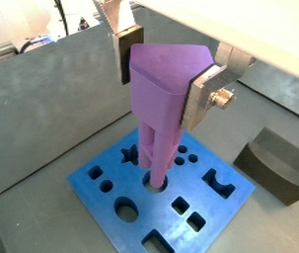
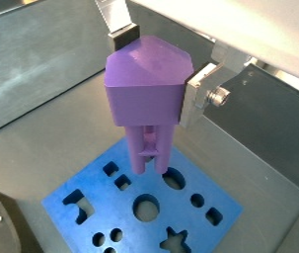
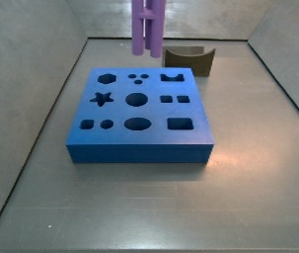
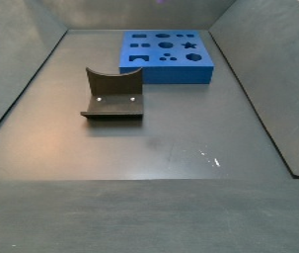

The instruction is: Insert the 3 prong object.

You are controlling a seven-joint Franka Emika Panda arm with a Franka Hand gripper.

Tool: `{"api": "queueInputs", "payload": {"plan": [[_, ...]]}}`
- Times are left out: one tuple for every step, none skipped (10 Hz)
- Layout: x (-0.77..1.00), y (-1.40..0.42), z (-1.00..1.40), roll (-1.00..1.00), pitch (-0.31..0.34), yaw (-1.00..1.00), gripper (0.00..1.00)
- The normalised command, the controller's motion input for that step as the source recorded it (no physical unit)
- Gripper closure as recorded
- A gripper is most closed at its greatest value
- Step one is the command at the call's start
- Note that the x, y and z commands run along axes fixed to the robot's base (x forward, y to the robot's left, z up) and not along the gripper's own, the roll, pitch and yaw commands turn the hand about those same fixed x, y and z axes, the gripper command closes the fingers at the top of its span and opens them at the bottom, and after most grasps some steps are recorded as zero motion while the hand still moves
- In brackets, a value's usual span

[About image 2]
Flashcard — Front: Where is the purple three-prong block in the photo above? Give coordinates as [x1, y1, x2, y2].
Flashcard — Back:
[105, 36, 194, 174]

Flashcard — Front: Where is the blue shape-sorter board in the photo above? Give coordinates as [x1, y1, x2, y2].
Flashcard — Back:
[43, 139, 244, 253]

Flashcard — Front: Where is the dark grey bracket corner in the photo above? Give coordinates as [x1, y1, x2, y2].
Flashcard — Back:
[0, 192, 45, 253]

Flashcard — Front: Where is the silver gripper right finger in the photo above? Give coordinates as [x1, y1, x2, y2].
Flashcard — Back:
[180, 42, 250, 127]

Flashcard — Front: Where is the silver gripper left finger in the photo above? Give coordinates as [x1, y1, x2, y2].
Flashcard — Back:
[95, 0, 141, 51]

